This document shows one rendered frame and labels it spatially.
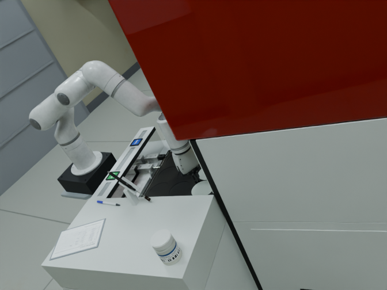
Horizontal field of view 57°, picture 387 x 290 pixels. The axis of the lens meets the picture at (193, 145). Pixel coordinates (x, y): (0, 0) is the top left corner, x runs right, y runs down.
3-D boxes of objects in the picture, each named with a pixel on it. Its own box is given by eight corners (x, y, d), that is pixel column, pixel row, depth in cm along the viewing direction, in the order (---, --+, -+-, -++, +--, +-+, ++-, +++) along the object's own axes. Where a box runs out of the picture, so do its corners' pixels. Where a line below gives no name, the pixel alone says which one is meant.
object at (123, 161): (164, 145, 204) (154, 126, 197) (120, 220, 164) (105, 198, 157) (151, 147, 208) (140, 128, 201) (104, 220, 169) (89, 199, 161)
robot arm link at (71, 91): (61, 117, 188) (39, 137, 178) (44, 100, 184) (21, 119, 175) (102, 84, 150) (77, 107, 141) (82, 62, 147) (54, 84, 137)
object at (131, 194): (147, 199, 145) (132, 175, 138) (143, 206, 142) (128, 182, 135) (135, 199, 147) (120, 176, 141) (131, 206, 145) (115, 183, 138)
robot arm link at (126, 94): (132, 80, 149) (189, 125, 150) (109, 100, 139) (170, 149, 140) (138, 66, 142) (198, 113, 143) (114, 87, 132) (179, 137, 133)
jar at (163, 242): (185, 248, 116) (174, 228, 111) (177, 266, 111) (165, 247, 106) (166, 247, 119) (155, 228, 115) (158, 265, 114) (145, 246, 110)
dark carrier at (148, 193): (233, 146, 165) (232, 145, 165) (212, 200, 140) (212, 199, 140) (170, 152, 181) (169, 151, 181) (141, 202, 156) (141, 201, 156)
